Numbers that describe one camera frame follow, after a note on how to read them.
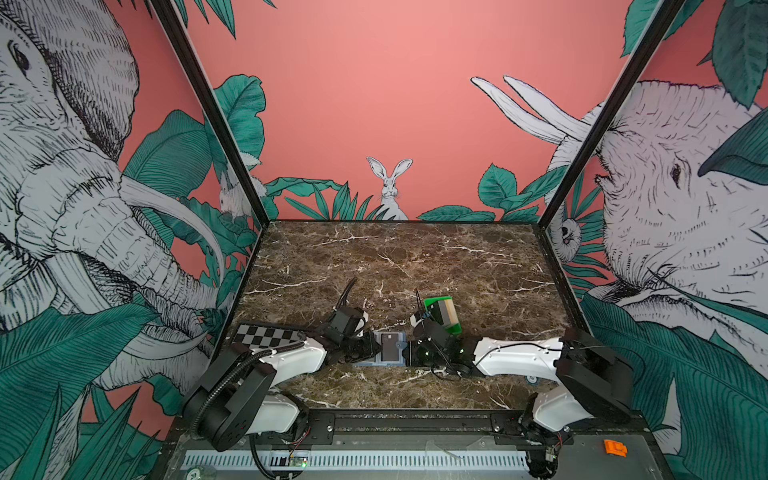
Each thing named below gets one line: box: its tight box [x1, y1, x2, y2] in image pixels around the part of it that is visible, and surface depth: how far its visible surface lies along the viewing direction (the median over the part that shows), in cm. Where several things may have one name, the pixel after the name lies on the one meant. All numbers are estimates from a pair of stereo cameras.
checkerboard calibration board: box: [232, 323, 299, 350], surface depth 88 cm
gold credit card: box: [438, 300, 459, 326], surface depth 93 cm
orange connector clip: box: [603, 439, 628, 458], surface depth 72 cm
